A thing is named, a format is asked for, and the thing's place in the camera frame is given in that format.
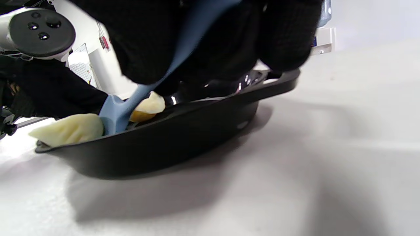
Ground person's left hand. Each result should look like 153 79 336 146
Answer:
0 54 109 140

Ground person's right hand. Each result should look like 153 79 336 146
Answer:
71 0 324 95

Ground pale dumpling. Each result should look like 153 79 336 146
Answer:
28 113 105 147
130 91 166 123

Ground blue dessert shovel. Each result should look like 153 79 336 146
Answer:
98 0 243 135

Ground black frying pan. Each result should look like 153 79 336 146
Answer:
34 68 301 180

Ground white printed paper sheet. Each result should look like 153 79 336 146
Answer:
67 43 97 87

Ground small red hanging tag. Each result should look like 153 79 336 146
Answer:
98 21 111 52

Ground grey left hand controller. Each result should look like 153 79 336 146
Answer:
0 7 76 62

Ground white water dispenser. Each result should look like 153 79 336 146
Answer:
310 27 336 55

